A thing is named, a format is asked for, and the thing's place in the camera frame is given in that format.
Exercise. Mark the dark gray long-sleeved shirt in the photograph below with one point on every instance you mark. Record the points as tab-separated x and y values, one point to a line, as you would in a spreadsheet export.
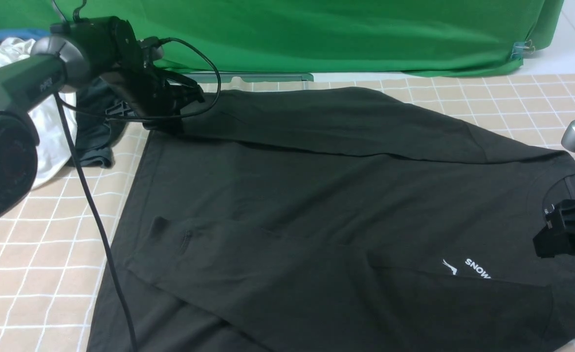
342	220

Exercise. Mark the green backdrop cloth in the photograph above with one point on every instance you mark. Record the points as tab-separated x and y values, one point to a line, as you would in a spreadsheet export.
428	38

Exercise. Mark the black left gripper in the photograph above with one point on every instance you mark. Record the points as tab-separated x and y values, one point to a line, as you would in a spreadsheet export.
110	49

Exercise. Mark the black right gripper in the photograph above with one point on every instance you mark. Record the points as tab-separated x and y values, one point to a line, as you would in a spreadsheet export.
557	237

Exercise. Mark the white garment in pile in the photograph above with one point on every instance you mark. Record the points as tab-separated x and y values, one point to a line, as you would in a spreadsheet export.
52	151

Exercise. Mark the blue garment in pile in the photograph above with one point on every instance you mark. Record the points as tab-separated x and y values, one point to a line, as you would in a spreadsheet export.
25	33

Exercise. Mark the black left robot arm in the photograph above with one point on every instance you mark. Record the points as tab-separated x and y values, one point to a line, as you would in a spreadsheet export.
75	54

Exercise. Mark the dark teal garment in pile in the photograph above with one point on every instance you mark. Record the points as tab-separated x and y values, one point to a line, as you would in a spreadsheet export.
96	135

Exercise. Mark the binder clip on backdrop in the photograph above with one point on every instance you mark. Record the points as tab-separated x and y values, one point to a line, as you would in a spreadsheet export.
521	49

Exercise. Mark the beige checkered table mat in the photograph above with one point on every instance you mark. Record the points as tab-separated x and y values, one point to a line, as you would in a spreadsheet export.
51	254

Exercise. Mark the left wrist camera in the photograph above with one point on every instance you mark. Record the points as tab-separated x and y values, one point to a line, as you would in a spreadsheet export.
152	49

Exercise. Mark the gray metal bar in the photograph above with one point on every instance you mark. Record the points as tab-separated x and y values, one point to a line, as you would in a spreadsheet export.
227	77

